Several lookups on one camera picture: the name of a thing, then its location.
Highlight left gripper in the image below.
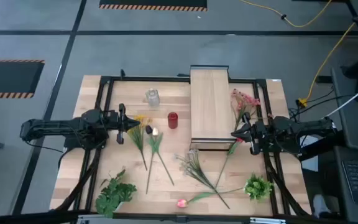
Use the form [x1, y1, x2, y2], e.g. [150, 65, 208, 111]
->
[106, 103, 141, 133]

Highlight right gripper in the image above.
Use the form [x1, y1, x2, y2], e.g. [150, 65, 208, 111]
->
[231, 112, 264, 144]

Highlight yellow artificial flower bunch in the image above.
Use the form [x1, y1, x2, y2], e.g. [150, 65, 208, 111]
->
[126, 114, 153, 172]

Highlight red artificial tulip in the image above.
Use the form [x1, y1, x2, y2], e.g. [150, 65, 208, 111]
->
[214, 138, 244, 189]

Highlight white bud flower stem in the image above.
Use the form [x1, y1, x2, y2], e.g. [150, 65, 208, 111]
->
[144, 124, 175, 187]

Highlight cream white artificial tulip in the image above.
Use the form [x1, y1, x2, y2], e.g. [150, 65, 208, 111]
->
[146, 126, 164, 195]

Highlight clear glass vase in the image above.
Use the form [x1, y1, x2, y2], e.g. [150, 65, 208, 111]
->
[144, 88, 161, 108]

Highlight red ribbed glass vase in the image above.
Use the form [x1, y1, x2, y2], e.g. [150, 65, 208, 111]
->
[167, 111, 179, 129]

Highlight white artificial flower spray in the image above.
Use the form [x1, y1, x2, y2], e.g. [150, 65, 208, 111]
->
[175, 149, 231, 210]

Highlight pink artificial tulip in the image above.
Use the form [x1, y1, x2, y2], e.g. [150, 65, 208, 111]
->
[176, 186, 246, 209]

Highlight light green potted plant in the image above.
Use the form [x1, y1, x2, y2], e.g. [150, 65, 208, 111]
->
[243, 173, 274, 203]

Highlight dark green potted plant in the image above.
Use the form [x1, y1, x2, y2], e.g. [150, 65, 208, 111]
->
[94, 169, 138, 218]

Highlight white paper sheet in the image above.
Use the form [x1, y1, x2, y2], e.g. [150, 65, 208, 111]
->
[300, 135, 319, 172]

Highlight white rounded object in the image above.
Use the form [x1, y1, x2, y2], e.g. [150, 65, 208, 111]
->
[312, 194, 331, 218]

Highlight black side desk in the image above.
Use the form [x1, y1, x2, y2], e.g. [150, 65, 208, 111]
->
[317, 67, 358, 224]

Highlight hazard-striped black floor mat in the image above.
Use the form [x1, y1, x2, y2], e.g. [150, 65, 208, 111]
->
[99, 0, 208, 12]
[0, 58, 45, 100]

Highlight wooden shelf black frame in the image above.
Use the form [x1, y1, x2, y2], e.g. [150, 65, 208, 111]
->
[190, 64, 236, 151]

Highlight black aluminium table frame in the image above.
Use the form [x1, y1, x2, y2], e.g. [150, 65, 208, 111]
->
[54, 68, 312, 218]

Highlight black cable sleeve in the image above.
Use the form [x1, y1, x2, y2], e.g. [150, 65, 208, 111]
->
[264, 152, 311, 217]
[55, 148, 103, 212]

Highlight black power cable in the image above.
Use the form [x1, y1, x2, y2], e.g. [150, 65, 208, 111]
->
[287, 86, 354, 121]

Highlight silver metal bracket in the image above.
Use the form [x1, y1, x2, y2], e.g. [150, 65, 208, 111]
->
[249, 217, 287, 224]

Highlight white cable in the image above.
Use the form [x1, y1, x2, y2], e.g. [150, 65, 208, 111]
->
[324, 80, 358, 118]

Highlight yellow extension cable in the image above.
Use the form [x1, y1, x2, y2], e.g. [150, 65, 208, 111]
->
[296, 0, 358, 108]

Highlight yellow cable with black joint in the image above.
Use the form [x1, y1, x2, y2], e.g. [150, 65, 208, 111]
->
[239, 0, 333, 28]

